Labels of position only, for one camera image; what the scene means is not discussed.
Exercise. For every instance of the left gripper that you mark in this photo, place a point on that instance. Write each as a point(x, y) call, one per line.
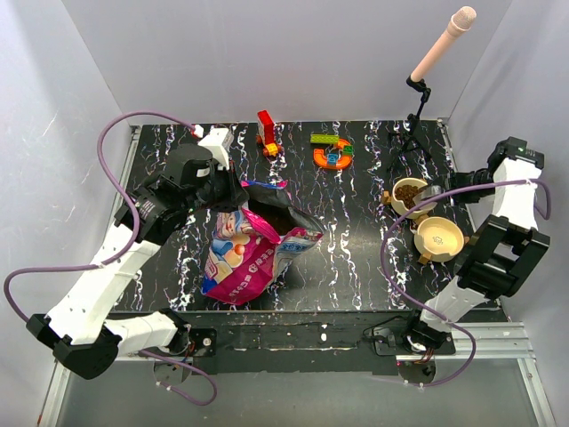
point(236, 194)

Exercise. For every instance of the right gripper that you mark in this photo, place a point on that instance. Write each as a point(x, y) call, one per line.
point(454, 179)

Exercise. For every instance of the clear plastic scoop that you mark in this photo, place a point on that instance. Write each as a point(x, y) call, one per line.
point(426, 194)

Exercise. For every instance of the pink blue pet food bag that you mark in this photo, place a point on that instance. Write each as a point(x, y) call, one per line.
point(252, 245)

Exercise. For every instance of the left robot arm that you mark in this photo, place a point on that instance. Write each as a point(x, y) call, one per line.
point(77, 329)

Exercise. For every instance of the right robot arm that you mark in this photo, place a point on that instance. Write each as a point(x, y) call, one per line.
point(500, 255)

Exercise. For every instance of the black microphone tripod stand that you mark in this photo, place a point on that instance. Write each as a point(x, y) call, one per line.
point(406, 134)

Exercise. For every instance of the cream bowl near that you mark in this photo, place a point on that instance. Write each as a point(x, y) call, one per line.
point(438, 239)

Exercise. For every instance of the cream bowl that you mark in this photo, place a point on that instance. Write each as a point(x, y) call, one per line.
point(388, 198)
point(438, 239)

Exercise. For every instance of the cream bowl far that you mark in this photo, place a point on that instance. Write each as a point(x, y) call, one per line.
point(388, 198)

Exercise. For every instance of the red toy block figure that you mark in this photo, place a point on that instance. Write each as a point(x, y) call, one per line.
point(266, 135)

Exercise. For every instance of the green toy brick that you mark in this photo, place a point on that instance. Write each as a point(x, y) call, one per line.
point(318, 138)

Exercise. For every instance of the pink microphone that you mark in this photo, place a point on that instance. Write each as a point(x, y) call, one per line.
point(459, 24)

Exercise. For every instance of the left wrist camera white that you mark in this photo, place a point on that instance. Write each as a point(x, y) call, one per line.
point(218, 141)

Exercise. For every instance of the orange ring toy blocks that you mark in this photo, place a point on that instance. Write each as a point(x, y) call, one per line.
point(335, 157)

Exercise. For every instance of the aluminium rail frame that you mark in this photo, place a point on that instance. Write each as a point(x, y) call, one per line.
point(310, 374)

